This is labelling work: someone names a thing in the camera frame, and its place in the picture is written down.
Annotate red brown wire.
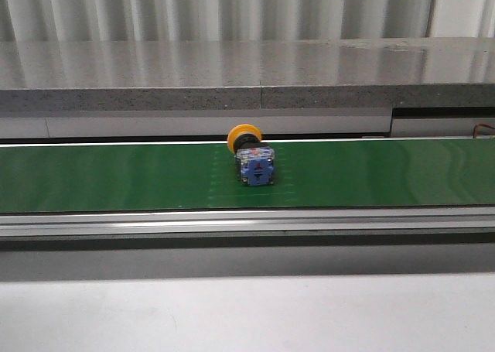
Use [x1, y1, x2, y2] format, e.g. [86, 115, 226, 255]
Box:
[472, 123, 495, 139]

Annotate grey stone counter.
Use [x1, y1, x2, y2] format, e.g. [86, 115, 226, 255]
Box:
[1, 38, 494, 112]

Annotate yellow push button switch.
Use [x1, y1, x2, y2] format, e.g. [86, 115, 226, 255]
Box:
[227, 124, 275, 186]

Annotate green conveyor belt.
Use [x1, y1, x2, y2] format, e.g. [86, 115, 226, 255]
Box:
[1, 138, 494, 214]

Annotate white pleated curtain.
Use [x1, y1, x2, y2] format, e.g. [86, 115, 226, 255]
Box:
[1, 0, 494, 42]

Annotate aluminium conveyor frame rail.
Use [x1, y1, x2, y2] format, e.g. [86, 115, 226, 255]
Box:
[1, 207, 494, 238]

